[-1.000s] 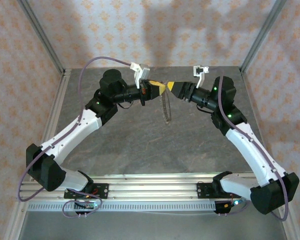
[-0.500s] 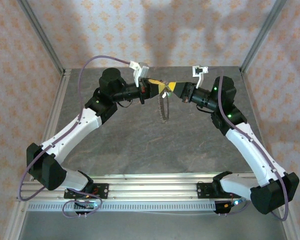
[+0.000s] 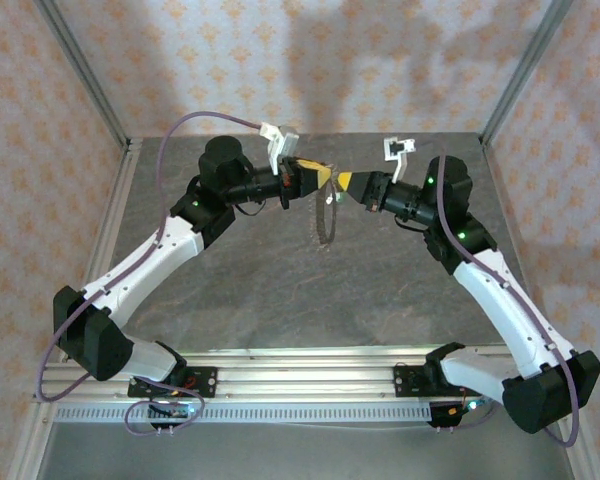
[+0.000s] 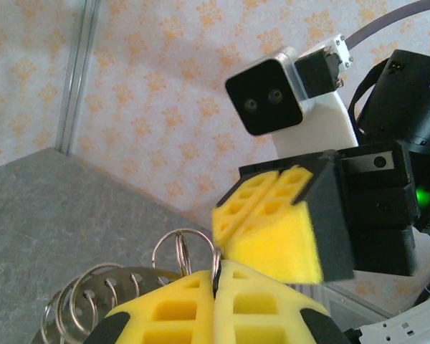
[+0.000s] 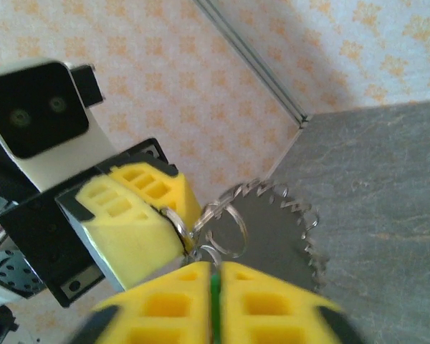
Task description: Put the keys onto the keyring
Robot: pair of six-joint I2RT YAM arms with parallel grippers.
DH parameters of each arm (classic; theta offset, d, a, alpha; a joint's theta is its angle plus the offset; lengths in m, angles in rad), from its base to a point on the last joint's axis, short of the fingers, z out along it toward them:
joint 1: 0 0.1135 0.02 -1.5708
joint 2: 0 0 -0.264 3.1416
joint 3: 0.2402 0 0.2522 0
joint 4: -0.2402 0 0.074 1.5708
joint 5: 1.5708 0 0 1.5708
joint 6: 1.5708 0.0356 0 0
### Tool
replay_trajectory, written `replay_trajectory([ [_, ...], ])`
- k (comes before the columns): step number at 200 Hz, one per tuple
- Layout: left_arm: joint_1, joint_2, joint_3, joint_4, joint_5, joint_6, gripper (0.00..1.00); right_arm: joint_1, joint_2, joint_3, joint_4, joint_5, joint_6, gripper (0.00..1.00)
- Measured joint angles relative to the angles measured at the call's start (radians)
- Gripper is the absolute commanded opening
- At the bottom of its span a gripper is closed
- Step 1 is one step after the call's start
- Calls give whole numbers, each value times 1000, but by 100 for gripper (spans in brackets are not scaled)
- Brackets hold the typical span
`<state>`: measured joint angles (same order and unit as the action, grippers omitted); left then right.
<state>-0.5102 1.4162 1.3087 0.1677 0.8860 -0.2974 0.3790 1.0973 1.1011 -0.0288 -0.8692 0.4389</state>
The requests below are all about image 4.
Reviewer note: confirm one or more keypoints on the aluminium frame post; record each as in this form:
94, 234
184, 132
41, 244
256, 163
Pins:
79, 71

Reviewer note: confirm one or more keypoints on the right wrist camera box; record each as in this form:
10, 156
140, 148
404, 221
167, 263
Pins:
265, 96

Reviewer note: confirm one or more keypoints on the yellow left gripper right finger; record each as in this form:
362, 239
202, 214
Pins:
258, 311

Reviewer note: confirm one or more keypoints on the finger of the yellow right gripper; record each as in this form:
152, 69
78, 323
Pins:
243, 204
279, 243

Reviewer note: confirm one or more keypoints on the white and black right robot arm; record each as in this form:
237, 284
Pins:
397, 329

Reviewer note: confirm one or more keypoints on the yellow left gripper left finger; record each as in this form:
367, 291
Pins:
165, 311

